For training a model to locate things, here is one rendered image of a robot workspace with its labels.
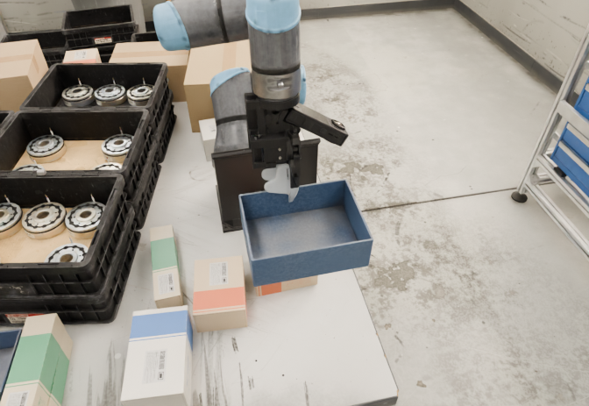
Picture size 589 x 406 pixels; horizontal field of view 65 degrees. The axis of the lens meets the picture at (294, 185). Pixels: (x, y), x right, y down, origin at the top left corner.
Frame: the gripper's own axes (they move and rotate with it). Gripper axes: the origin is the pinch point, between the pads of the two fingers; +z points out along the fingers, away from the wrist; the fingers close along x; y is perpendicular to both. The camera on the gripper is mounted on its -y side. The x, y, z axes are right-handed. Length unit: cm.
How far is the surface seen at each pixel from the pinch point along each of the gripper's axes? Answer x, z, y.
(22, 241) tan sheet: -29, 26, 63
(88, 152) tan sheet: -63, 22, 53
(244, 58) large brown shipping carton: -100, 10, 1
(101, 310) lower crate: -11, 35, 44
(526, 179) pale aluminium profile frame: -103, 87, -136
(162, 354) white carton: 4.8, 33.6, 29.4
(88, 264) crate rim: -9.0, 18.3, 42.4
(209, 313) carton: -4.5, 34.1, 19.6
